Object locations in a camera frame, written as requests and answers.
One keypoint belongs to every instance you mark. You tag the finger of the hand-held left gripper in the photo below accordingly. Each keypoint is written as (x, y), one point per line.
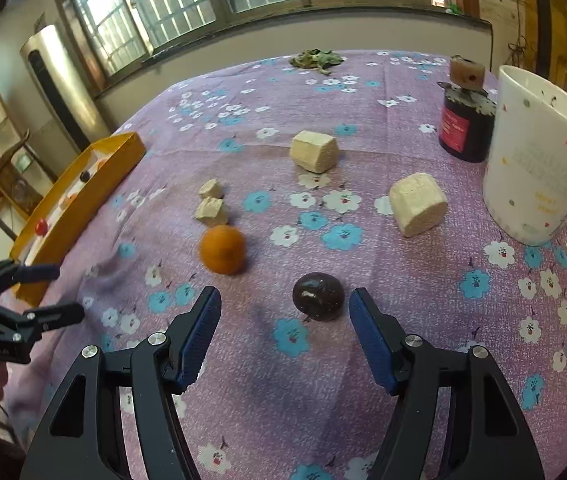
(56, 316)
(28, 272)

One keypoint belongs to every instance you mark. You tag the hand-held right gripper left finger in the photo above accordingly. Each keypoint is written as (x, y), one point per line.
(198, 340)

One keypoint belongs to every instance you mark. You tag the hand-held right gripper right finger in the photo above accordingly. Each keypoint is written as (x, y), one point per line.
(373, 345)

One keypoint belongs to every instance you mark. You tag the red cherry tomato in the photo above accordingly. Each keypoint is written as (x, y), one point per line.
(40, 226)

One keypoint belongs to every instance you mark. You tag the dark passion fruit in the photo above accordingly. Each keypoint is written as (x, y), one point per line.
(318, 296)

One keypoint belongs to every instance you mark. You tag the yellow tray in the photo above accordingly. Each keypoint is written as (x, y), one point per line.
(98, 185)

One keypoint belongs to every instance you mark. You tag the small yellowish orange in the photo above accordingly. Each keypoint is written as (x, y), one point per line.
(222, 249)

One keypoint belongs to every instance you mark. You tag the purple floral tablecloth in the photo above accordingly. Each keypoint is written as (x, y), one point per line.
(273, 410)

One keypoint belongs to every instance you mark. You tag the dark wooden chair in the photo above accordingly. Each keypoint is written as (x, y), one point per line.
(12, 154)

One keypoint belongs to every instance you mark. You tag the floor standing air conditioner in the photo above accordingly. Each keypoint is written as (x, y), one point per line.
(58, 80)

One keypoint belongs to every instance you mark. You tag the pale angular yam block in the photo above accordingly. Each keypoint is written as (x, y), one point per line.
(314, 151)

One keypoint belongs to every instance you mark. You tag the dark jar with red label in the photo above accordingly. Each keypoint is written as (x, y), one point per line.
(463, 125)

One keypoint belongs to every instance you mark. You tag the white printed mug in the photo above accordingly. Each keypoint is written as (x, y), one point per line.
(533, 160)

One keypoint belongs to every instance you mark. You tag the brown cork-like piece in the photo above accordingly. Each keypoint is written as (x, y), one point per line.
(466, 71)

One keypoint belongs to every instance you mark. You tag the dried green leaves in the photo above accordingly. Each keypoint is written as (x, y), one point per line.
(316, 58)

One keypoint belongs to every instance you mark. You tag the barred window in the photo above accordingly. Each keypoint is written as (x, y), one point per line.
(178, 0)

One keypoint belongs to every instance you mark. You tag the small green object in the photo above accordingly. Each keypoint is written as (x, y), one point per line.
(453, 8)

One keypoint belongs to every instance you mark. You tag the yellow and black cabinet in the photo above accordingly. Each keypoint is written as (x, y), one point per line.
(553, 20)

